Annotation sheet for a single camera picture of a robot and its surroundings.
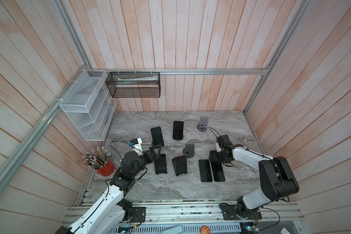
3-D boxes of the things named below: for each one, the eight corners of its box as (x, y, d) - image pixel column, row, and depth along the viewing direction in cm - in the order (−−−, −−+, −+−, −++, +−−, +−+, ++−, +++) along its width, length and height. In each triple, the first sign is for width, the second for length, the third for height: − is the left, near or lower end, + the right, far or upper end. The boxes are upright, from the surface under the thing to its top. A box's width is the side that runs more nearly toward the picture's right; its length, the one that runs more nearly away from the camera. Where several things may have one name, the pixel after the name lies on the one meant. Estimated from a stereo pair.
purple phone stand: (197, 131, 111) (198, 125, 106) (196, 123, 116) (197, 117, 111) (207, 131, 111) (209, 125, 106) (206, 123, 116) (207, 117, 111)
